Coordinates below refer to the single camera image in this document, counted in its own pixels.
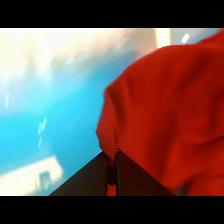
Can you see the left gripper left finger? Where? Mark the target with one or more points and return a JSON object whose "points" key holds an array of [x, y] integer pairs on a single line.
{"points": [[90, 180]]}

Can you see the red garment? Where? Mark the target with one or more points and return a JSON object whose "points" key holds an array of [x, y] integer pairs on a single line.
{"points": [[166, 113]]}

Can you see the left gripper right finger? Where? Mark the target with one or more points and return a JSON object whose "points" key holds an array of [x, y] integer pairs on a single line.
{"points": [[140, 181]]}

